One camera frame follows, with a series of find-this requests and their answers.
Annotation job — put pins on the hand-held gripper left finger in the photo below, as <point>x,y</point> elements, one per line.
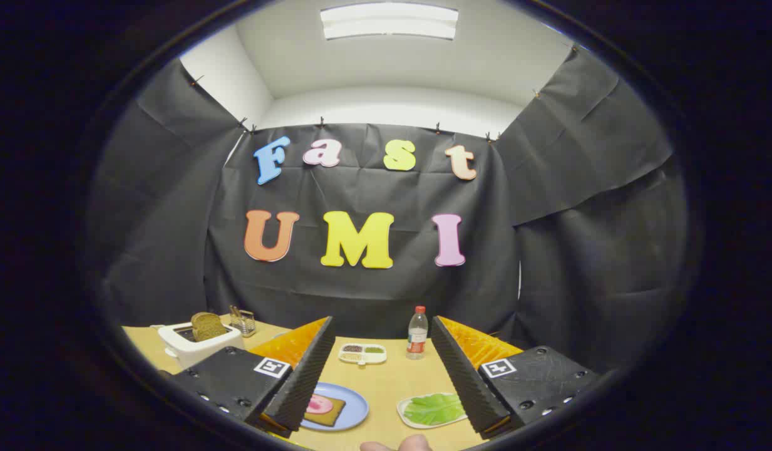
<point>304,382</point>

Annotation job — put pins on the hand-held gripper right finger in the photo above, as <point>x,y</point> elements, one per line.
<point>461,382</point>

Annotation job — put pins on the green lettuce leaf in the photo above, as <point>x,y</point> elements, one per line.
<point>432,408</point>

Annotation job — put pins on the dark brown bread slice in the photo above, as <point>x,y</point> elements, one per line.
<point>207,327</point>

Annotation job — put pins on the pink ham slice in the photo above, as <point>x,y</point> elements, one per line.
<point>319,404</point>

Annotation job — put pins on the toasted bread slice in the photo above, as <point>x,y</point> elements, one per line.
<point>332,415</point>

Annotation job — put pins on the blue round plate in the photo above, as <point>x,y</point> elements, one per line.
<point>355,407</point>

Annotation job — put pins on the white divided seasoning dish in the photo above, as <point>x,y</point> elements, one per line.
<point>362,354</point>

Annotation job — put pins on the clear bottle with red cap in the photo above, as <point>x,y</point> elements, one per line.
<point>417,335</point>

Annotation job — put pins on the white rectangular plate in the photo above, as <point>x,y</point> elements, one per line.
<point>403,413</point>

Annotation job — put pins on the white toaster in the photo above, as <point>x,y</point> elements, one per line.
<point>198,355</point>

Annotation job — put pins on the black backdrop cloth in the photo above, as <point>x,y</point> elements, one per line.
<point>392,294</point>

